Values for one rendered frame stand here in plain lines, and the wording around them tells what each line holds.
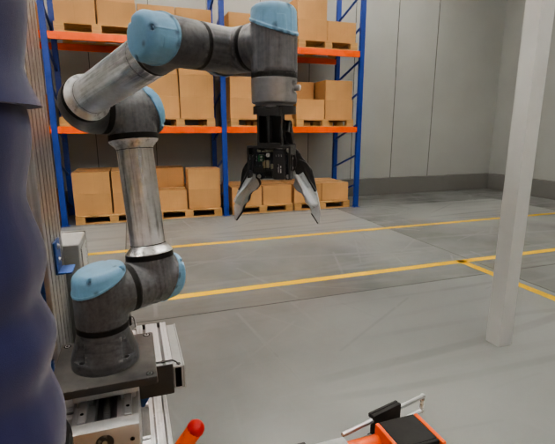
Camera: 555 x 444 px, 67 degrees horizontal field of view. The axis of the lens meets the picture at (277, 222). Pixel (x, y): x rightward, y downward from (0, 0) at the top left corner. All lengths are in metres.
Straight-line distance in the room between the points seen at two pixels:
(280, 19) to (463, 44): 11.40
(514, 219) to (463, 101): 8.85
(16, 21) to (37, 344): 0.31
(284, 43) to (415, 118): 10.43
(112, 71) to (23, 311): 0.45
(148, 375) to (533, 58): 2.93
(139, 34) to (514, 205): 2.92
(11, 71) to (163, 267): 0.69
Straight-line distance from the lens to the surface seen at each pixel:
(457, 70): 11.89
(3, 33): 0.47
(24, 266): 0.48
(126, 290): 1.03
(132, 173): 1.06
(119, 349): 1.06
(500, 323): 3.55
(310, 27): 8.45
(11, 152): 0.47
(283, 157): 0.67
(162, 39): 0.67
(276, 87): 0.69
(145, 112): 1.06
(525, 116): 3.27
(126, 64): 0.77
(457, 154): 11.98
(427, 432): 0.80
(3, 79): 0.46
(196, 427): 0.62
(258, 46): 0.70
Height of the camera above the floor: 1.58
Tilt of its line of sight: 13 degrees down
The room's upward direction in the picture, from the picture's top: straight up
